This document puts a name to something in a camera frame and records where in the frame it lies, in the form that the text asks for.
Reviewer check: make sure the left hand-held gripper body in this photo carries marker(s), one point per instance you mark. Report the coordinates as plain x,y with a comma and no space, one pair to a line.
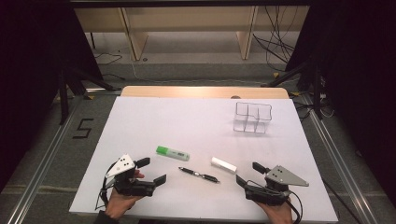
123,166

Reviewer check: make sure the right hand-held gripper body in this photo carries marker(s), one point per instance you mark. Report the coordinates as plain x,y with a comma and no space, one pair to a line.
280,177

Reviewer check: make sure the white stick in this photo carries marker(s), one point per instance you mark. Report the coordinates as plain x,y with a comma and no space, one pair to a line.
224,165

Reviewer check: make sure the green highlighter marker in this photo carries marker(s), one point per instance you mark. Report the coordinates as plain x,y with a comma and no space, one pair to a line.
172,153

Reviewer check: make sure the black pen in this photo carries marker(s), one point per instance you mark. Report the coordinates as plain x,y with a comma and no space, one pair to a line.
199,175

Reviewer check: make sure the clear plastic organizer box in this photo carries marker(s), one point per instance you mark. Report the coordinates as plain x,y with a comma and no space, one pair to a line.
252,118

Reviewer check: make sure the person's right hand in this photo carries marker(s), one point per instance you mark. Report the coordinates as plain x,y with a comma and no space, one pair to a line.
280,214

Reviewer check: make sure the person's left hand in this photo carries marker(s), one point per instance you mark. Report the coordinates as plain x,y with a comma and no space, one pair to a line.
118,203

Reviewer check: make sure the white board sheet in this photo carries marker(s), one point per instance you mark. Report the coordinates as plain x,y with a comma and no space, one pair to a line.
186,130

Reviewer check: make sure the yellow tape piece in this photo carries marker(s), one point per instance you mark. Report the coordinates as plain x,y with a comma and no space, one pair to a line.
275,74
90,97
294,93

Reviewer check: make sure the black metal stand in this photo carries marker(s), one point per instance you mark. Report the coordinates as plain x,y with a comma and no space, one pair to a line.
317,93
63,99

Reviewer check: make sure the wooden table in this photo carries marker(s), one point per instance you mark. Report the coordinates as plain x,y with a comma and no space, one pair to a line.
202,92

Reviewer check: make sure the black curtain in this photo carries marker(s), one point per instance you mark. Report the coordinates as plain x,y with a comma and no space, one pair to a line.
31,77
361,77

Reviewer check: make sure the light wooden bench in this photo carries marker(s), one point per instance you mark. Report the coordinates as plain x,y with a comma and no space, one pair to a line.
186,18

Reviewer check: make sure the aluminium floor rail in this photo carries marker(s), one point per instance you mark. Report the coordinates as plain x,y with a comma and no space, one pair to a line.
43,168
342,168

